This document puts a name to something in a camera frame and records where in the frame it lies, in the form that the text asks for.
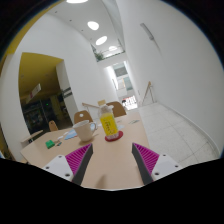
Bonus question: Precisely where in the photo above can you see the green potted plant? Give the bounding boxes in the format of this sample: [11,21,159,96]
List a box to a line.
[94,49,105,62]

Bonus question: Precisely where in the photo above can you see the white ceramic mug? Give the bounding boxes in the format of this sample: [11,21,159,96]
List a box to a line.
[72,119,98,142]

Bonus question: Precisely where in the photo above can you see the blue printed mouse pad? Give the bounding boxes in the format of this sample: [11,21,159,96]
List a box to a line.
[64,128,78,140]

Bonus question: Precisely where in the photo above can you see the grey wall lamp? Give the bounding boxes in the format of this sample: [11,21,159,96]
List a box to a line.
[139,22,156,42]

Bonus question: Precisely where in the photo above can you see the red round coaster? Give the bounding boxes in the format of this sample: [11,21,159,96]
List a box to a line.
[104,130,124,142]

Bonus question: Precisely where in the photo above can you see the small green box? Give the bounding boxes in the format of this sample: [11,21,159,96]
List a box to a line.
[45,139,56,149]

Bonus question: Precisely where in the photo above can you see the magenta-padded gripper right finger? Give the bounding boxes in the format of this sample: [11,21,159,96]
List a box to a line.
[131,142,183,185]

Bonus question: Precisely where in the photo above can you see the brown wooden chair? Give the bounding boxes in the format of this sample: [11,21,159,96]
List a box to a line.
[105,101,128,118]
[73,110,94,124]
[48,120,59,133]

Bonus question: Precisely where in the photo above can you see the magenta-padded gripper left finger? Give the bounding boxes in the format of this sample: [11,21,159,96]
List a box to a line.
[42,143,94,186]

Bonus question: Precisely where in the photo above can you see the wooden stair handrail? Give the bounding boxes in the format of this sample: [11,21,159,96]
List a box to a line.
[82,102,101,110]
[141,81,156,106]

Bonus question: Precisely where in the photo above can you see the yellow drink bottle white cap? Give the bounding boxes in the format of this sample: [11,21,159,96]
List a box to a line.
[98,102,118,140]

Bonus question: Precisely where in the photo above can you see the white hanging sign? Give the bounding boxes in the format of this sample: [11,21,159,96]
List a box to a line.
[25,83,43,104]

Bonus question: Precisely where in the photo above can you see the light wooden side table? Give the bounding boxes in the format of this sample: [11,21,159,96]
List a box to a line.
[20,129,44,144]

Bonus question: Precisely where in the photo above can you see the round ceiling lights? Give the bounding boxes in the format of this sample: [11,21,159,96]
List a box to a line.
[65,0,119,53]

